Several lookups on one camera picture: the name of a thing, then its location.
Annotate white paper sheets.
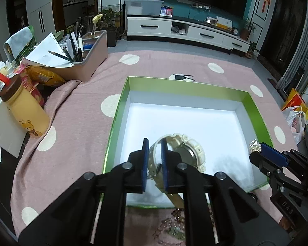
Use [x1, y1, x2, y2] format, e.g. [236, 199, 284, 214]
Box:
[21, 33, 74, 68]

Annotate cream chunky wristwatch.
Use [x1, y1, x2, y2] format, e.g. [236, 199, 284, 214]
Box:
[148, 133, 206, 208]

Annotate pink desk organizer tray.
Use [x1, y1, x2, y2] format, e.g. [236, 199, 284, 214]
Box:
[48, 30, 108, 82]

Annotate yellow snack bag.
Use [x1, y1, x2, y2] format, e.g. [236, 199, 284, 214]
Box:
[26, 66, 66, 87]

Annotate potted green plant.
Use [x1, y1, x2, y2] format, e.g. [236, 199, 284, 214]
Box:
[240, 17, 256, 41]

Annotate white plastic shopping bag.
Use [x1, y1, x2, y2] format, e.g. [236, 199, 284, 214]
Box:
[282, 106, 306, 144]

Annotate orange paper bag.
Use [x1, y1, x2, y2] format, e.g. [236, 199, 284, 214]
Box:
[282, 88, 306, 111]

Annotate yellow bear bottle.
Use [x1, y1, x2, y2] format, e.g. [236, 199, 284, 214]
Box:
[0, 74, 50, 138]

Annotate jade pendant bead necklace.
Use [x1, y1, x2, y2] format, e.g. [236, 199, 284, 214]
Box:
[152, 208, 216, 246]

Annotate green gift box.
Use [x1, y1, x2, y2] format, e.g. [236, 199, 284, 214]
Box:
[103, 77, 271, 192]

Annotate clear plastic storage bin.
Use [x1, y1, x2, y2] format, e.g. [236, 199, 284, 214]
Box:
[125, 0, 163, 16]

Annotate white TV cabinet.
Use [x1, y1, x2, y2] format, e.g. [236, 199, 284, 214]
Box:
[127, 16, 250, 53]

